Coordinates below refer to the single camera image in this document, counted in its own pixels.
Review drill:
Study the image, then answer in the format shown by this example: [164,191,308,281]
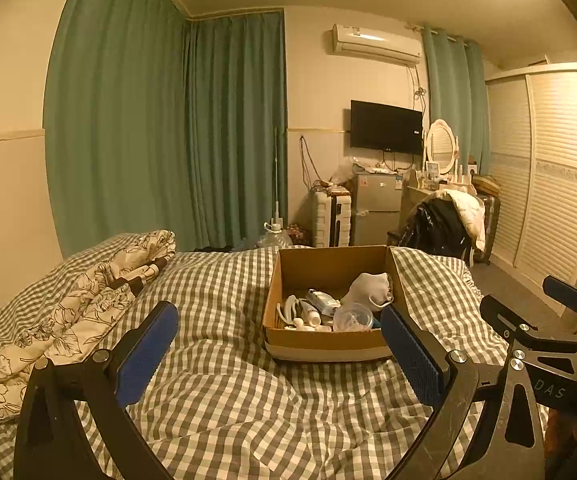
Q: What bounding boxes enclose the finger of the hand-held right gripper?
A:
[542,275,577,343]
[479,294,545,347]

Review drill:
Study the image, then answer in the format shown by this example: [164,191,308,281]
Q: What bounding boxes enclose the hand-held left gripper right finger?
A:
[381,305,551,480]

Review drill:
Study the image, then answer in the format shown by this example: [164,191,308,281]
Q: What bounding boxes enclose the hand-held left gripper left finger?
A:
[13,301,180,480]

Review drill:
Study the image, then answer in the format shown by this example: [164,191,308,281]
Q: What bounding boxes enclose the clear plastic water bottle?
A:
[332,302,375,332]

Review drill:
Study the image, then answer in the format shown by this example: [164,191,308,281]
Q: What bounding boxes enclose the white sock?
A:
[341,272,395,311]

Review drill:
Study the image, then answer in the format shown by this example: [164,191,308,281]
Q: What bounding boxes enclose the brown cardboard box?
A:
[262,245,409,363]

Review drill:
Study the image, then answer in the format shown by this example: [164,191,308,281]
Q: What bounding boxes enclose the small blue white packet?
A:
[305,289,341,317]

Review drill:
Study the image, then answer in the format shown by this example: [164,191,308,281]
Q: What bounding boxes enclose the pale green strap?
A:
[275,294,303,328]

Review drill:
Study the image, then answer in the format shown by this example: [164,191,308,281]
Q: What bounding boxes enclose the checkered bed sheet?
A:
[0,234,554,480]

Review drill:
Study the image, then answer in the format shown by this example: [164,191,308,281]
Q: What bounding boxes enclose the floral quilt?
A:
[0,230,176,421]

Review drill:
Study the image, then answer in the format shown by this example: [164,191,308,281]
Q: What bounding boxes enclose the dark suitcase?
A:
[473,192,501,266]

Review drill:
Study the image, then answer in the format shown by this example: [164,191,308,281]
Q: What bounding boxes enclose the white padded jacket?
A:
[428,190,486,252]

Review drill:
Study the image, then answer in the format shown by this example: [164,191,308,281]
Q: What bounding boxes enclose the white louvered wardrobe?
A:
[483,62,577,288]

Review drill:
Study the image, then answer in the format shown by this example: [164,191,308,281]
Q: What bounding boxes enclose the silver mini fridge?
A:
[352,172,403,247]

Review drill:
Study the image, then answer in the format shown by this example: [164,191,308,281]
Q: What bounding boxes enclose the white suitcase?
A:
[311,191,353,248]

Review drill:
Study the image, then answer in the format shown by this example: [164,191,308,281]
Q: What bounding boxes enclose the clear water jug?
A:
[256,222,294,251]

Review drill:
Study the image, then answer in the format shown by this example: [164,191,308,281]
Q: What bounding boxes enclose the white oval vanity mirror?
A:
[424,119,459,176]

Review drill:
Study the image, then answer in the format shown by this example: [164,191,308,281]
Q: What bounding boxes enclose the white mop pole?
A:
[272,127,283,231]

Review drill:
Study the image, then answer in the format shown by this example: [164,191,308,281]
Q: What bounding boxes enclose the wide green curtain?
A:
[43,0,289,261]

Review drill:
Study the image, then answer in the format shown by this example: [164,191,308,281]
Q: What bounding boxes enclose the narrow green curtain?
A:
[421,25,491,176]

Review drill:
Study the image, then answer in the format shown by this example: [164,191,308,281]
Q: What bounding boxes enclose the white air conditioner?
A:
[325,23,421,66]

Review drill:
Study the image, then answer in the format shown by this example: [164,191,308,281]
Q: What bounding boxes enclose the black wall television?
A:
[349,100,424,155]

